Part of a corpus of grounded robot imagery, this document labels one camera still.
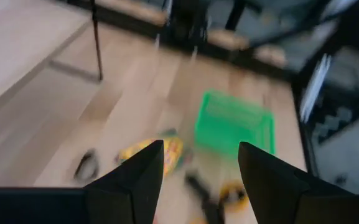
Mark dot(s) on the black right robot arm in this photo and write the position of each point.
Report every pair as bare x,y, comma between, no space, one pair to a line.
188,18

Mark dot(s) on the green plastic basket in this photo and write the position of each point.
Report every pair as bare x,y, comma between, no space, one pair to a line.
229,124

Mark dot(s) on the black aluminium table frame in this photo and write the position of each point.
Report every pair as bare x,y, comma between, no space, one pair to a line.
303,140

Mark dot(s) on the yellow green crayon box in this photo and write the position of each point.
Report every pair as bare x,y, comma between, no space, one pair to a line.
174,152

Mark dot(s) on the wooden desk shelf riser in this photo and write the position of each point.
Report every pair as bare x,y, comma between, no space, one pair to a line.
17,46

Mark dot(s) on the yellow coil wristband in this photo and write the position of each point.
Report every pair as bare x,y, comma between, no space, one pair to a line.
239,203

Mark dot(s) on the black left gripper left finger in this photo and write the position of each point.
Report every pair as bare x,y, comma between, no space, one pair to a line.
129,186

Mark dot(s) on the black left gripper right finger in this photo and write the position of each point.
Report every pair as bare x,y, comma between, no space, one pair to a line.
269,186

